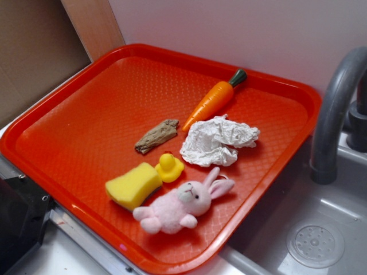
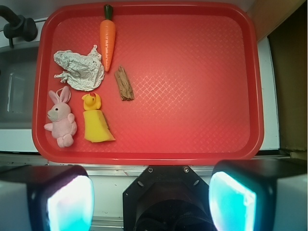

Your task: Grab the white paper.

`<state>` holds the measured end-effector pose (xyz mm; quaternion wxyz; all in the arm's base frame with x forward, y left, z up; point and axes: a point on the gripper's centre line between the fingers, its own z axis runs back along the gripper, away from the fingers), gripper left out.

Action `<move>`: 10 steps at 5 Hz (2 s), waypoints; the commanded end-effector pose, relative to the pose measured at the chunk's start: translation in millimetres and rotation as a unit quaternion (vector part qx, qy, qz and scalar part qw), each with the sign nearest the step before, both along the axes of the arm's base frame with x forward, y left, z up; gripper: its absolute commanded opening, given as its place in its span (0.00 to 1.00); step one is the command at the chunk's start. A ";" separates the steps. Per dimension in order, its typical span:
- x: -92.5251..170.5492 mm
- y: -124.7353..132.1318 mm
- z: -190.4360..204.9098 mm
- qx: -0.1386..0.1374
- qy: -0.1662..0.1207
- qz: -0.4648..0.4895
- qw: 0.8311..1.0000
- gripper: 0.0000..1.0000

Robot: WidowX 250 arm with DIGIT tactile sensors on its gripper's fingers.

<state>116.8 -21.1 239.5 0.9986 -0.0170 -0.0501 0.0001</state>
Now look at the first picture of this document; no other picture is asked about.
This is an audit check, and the crumpled white paper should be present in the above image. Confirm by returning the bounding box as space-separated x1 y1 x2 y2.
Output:
179 115 260 167

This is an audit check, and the pink plush bunny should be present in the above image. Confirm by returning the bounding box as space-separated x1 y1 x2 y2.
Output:
132 167 235 234

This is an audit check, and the yellow sponge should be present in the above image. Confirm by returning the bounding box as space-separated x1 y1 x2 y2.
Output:
105 162 163 211

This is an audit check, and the brown cardboard panel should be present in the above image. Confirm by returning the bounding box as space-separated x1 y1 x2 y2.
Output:
1 1 124 127

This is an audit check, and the grey toy faucet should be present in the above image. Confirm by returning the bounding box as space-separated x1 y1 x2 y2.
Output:
310 46 366 184

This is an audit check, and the grey toy sink basin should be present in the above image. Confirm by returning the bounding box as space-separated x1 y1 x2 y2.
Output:
220 142 366 274

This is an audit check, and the orange toy carrot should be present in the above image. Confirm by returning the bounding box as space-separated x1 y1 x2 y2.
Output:
182 69 247 132

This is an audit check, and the brown wood piece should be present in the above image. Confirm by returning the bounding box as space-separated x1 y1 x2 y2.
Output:
134 119 179 155

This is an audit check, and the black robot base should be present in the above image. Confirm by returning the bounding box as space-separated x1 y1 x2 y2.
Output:
1 175 53 274

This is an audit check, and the dark grey faucet knob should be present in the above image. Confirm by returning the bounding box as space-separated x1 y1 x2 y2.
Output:
346 101 367 153

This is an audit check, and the yellow rubber duck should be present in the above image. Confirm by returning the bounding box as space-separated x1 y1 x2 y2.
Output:
155 153 185 183

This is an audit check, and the orange plastic tray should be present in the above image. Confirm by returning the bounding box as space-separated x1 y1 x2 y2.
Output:
1 44 321 274

